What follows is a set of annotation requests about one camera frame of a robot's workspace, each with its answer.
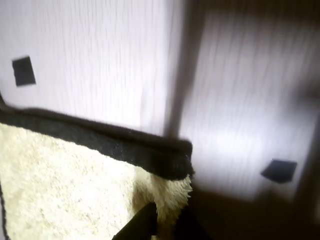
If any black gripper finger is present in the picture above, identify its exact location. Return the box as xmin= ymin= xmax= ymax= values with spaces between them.
xmin=174 ymin=206 xmax=214 ymax=240
xmin=111 ymin=202 xmax=161 ymax=240

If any yellow towel with black border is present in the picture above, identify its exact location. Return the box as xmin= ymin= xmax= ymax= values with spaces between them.
xmin=0 ymin=89 xmax=196 ymax=240

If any small black tape piece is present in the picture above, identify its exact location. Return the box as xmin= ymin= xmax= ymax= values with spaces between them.
xmin=259 ymin=158 xmax=298 ymax=185

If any square black tape piece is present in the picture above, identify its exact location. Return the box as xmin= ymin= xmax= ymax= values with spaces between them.
xmin=11 ymin=55 xmax=37 ymax=88

